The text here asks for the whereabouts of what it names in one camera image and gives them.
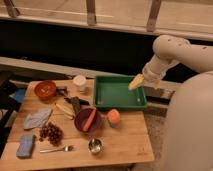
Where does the white cup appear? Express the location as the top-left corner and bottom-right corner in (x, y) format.
(73, 75), (87, 93)

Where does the small black object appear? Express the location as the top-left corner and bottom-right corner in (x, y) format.
(56, 86), (68, 96)

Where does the small metal cup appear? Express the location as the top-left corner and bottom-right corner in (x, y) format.
(88, 138), (103, 155)

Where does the purple bowl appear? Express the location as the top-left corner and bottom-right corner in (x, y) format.
(74, 108), (103, 134)

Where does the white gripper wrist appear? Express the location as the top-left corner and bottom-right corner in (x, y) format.
(128, 56), (179, 90)

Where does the green plastic tray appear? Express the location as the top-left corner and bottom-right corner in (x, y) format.
(93, 76), (147, 111)

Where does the blue sponge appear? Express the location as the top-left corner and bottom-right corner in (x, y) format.
(16, 134), (36, 159)

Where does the orange apple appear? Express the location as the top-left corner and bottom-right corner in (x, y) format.
(107, 109), (121, 127)

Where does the red bowl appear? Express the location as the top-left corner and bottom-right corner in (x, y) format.
(34, 80), (56, 100)

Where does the wooden cutting board table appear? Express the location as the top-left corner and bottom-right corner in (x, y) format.
(0, 81), (154, 171)

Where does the orange carrot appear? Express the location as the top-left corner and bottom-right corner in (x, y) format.
(83, 108), (96, 132)

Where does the dark knife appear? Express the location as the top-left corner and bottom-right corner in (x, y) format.
(65, 96), (89, 114)

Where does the bunch of dark grapes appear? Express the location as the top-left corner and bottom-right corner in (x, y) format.
(39, 122), (63, 146)

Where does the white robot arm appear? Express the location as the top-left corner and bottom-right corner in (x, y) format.
(129, 35), (213, 171)

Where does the grey cloth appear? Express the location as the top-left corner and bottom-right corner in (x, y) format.
(23, 108), (52, 130)

